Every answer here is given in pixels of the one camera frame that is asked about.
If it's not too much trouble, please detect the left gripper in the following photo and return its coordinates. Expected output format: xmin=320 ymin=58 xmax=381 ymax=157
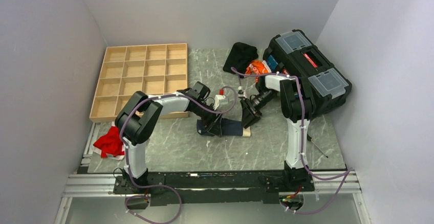
xmin=192 ymin=101 xmax=223 ymax=138

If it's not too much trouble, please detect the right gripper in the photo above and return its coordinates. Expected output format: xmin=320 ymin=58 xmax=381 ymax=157
xmin=240 ymin=89 xmax=276 ymax=129

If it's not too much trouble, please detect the navy underwear beige waistband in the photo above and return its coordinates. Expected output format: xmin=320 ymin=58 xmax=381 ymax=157
xmin=196 ymin=118 xmax=251 ymax=137

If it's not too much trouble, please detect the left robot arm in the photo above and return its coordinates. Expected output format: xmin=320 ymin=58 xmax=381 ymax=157
xmin=115 ymin=82 xmax=223 ymax=193

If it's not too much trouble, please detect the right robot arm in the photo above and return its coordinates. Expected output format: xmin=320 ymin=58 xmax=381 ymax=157
xmin=240 ymin=74 xmax=315 ymax=191

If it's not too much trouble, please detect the orange white garment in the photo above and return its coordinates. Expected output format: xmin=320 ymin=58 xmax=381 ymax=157
xmin=245 ymin=60 xmax=272 ymax=77

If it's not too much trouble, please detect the blue item by toolbox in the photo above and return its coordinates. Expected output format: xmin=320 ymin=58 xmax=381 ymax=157
xmin=266 ymin=55 xmax=278 ymax=72

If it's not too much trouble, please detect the black garment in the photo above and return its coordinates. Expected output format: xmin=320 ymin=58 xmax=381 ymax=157
xmin=223 ymin=42 xmax=258 ymax=74

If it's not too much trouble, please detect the yellow black screwdriver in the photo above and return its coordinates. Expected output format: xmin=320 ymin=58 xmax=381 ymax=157
xmin=307 ymin=134 xmax=329 ymax=159

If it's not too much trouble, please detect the wooden compartment tray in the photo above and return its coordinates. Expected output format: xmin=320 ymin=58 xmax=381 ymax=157
xmin=90 ymin=43 xmax=188 ymax=123

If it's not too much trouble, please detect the black toolbox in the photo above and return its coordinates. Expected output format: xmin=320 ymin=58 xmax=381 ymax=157
xmin=263 ymin=30 xmax=352 ymax=117

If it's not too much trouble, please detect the red white garment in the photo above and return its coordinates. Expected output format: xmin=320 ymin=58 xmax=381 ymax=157
xmin=92 ymin=126 xmax=125 ymax=161

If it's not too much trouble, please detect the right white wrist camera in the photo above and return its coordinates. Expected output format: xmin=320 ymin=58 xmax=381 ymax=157
xmin=237 ymin=86 xmax=247 ymax=99

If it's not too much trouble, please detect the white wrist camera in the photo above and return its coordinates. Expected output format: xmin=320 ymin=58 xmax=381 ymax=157
xmin=237 ymin=86 xmax=247 ymax=99
xmin=213 ymin=89 xmax=229 ymax=110

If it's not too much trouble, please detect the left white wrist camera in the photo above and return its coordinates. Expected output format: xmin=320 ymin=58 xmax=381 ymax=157
xmin=213 ymin=89 xmax=229 ymax=110

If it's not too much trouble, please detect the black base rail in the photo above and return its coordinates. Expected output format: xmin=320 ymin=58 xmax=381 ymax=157
xmin=113 ymin=169 xmax=315 ymax=206

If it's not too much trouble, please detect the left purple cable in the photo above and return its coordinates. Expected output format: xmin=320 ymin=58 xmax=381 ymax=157
xmin=118 ymin=86 xmax=238 ymax=224

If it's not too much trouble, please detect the purple cable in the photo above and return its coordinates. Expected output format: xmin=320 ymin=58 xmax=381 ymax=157
xmin=230 ymin=67 xmax=353 ymax=215
xmin=118 ymin=86 xmax=238 ymax=224

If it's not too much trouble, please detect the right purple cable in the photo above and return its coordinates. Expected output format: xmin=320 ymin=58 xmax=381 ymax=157
xmin=230 ymin=67 xmax=353 ymax=215

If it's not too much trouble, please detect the aluminium frame rail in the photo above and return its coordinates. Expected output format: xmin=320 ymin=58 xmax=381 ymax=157
xmin=55 ymin=116 xmax=370 ymax=223

